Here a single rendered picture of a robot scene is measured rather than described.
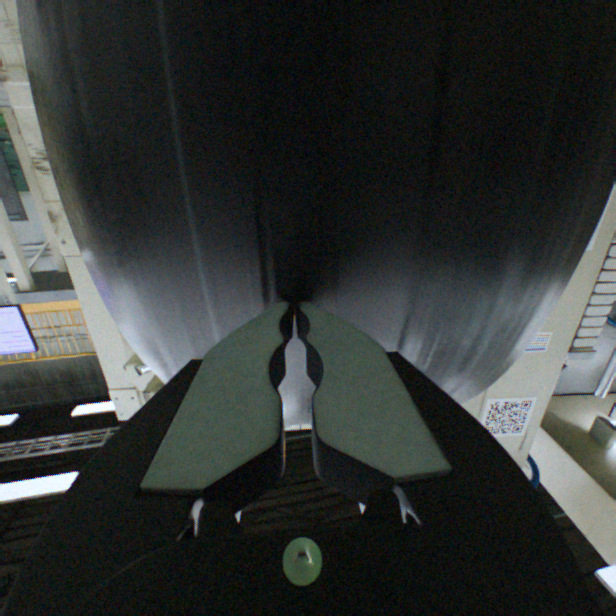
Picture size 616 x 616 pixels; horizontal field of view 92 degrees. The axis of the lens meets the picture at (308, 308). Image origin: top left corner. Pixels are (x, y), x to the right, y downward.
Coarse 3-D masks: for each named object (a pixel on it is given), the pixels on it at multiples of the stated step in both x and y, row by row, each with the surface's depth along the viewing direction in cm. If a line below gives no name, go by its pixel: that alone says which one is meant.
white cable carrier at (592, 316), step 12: (612, 240) 36; (612, 252) 36; (612, 264) 37; (600, 276) 38; (612, 276) 38; (600, 288) 38; (612, 288) 38; (588, 300) 39; (600, 300) 39; (612, 300) 39; (588, 312) 40; (600, 312) 40; (588, 324) 40; (600, 324) 41; (576, 336) 42; (588, 336) 42; (576, 348) 42; (588, 348) 42; (576, 360) 43; (588, 360) 43
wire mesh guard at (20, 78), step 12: (0, 0) 54; (12, 0) 54; (12, 36) 56; (0, 48) 56; (0, 72) 57; (12, 72) 57; (24, 72) 58; (0, 84) 59; (12, 84) 59; (24, 84) 59
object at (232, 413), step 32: (256, 320) 11; (288, 320) 12; (224, 352) 9; (256, 352) 9; (192, 384) 8; (224, 384) 8; (256, 384) 8; (192, 416) 7; (224, 416) 7; (256, 416) 7; (160, 448) 7; (192, 448) 6; (224, 448) 6; (256, 448) 6; (160, 480) 6; (192, 480) 6; (224, 480) 6; (256, 480) 7
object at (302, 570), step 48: (240, 528) 5; (336, 528) 5; (384, 528) 5; (432, 528) 5; (144, 576) 4; (192, 576) 4; (240, 576) 4; (288, 576) 4; (336, 576) 4; (384, 576) 4; (432, 576) 4; (480, 576) 4
